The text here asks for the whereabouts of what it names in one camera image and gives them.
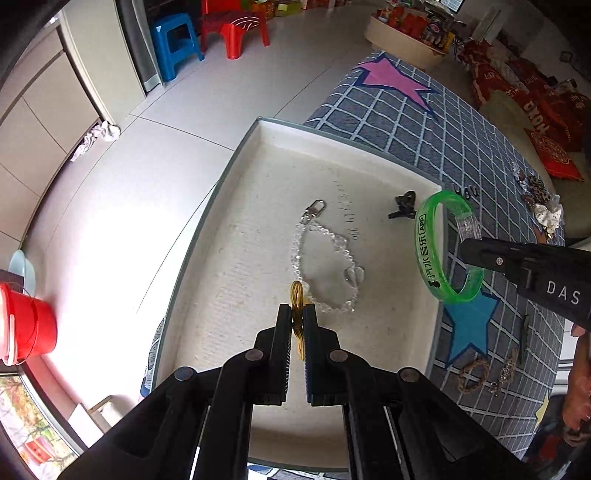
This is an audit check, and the red patterned cushion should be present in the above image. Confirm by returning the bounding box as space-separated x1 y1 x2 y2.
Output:
524 127 585 182

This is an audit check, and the small black claw clip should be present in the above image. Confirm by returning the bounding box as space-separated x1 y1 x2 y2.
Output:
388 190 417 220

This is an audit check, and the green translucent bangle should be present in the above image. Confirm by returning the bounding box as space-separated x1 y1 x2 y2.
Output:
414 190 485 304

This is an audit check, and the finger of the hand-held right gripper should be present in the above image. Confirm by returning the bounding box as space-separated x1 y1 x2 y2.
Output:
458 237 532 291

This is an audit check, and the beige cabinet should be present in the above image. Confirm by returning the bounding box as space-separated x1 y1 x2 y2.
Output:
0 14 148 241

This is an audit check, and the white shallow tray box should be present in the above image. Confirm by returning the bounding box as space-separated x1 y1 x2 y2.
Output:
147 117 446 474

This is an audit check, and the silver tower hair clip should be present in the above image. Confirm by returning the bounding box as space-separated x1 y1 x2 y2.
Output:
501 348 520 384

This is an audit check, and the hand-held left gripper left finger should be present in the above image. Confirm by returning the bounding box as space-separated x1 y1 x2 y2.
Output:
58 302 296 480

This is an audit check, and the black scalloped hair clip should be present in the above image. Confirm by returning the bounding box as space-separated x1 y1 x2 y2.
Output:
517 314 532 365

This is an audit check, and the white spotted bow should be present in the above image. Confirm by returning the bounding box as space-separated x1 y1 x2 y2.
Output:
533 203 564 232

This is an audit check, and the blue plastic stool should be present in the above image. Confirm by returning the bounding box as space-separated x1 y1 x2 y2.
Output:
151 13 205 84

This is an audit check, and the red plastic bucket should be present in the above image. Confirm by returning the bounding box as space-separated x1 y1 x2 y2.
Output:
0 282 58 366

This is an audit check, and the brown braided bracelet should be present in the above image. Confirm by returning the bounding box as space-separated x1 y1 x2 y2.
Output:
458 359 490 394

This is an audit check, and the white crumpled cloth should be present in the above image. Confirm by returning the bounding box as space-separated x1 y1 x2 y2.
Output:
70 121 122 162

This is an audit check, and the clear crystal bead bracelet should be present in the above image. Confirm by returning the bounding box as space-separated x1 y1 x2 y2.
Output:
290 199 366 315

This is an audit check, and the yellow cord bracelet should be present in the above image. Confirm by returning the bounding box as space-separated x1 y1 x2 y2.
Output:
288 281 309 363

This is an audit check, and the light blue bowl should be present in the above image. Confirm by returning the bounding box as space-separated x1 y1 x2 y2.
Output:
8 249 38 294

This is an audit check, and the red printed bedding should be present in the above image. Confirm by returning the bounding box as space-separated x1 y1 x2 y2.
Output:
462 39 591 153

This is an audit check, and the red plastic chair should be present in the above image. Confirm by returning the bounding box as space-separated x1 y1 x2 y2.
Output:
199 0 271 61

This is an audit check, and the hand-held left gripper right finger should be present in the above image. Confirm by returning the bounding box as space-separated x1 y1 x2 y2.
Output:
302 302 541 480

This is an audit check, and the leopard print hair tie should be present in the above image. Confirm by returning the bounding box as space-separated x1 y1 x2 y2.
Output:
522 173 552 204

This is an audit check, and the person's right hand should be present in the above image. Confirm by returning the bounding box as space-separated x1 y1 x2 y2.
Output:
564 322 591 438

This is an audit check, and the light wooden stool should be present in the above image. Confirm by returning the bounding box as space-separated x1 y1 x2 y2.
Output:
69 394 116 435

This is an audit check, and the grey appliance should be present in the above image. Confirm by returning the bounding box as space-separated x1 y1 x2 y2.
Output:
115 0 163 92

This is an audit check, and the checked blanket with stars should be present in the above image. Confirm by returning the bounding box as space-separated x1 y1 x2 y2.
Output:
139 50 566 477

